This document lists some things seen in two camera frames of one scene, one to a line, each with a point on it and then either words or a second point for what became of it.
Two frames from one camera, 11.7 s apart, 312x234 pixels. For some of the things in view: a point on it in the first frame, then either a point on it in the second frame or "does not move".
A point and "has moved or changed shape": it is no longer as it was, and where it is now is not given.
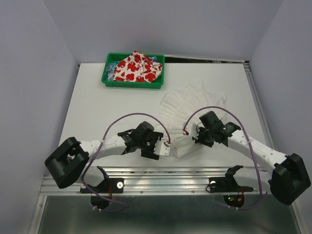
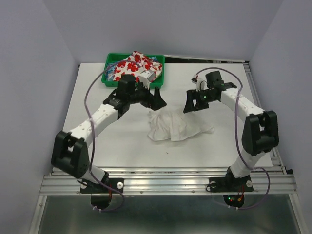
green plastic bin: (112, 57) does not move
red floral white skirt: (138, 67) does not move
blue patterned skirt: (110, 69) does not move
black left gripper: (154, 136) -> (153, 102)
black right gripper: (200, 141) -> (191, 95)
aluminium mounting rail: (160, 180) does not move
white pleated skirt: (187, 104) has moved or changed shape
